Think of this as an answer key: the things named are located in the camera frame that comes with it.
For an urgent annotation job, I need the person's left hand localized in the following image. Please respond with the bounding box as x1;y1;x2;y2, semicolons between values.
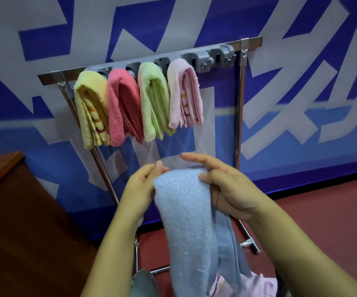
119;160;170;227

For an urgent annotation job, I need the person's right hand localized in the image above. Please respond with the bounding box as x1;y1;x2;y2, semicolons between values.
180;152;274;224

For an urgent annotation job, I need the light blue towel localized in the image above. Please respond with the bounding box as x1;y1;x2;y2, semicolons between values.
153;168;252;297

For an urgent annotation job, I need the light green towel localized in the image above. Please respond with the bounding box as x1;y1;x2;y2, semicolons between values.
137;61;176;143

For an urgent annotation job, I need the yellow striped towel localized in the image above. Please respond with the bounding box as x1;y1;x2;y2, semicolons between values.
74;70;111;151

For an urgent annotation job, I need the white pink patterned towel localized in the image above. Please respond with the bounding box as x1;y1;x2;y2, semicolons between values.
167;58;204;130
208;272;278;297

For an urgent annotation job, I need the metal rack frame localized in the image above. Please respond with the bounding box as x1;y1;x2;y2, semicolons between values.
37;36;263;276

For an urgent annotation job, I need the person's left forearm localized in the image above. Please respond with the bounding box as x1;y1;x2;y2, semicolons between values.
81;208;145;297

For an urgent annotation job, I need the person's right forearm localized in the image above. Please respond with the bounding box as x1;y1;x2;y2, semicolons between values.
249;202;357;297

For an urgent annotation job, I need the person's left leg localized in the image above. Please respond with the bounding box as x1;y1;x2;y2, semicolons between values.
131;269;160;297

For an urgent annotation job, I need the person's leg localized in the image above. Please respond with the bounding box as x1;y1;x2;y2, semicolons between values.
131;269;160;297
276;270;292;297

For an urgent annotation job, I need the person's right leg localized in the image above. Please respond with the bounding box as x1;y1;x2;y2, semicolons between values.
276;270;292;297

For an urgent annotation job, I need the brown wooden cabinet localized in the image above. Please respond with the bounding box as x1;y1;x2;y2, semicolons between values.
0;151;98;297

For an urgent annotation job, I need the blue white printed banner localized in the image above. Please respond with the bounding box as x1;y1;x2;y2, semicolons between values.
0;0;357;240

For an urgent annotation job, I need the grey plastic hook rail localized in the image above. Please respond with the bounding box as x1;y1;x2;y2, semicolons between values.
84;43;237;78

